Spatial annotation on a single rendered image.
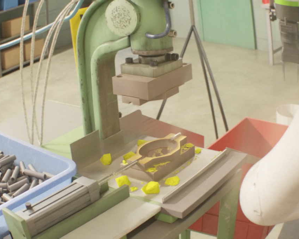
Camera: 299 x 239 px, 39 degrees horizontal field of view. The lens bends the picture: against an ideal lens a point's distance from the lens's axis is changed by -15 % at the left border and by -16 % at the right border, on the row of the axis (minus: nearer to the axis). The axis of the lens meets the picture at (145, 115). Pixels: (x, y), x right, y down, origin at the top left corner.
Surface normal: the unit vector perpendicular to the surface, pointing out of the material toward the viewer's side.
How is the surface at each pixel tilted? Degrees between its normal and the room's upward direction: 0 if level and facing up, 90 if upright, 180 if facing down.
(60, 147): 0
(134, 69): 90
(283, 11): 90
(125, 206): 0
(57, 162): 81
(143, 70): 90
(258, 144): 90
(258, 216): 116
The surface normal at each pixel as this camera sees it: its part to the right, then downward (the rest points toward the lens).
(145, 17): -0.22, 0.36
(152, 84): 0.80, 0.16
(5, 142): -0.60, 0.18
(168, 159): 0.32, 0.31
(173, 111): -0.07, -0.94
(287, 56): -0.45, 0.34
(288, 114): 0.00, 0.30
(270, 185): -0.89, 0.40
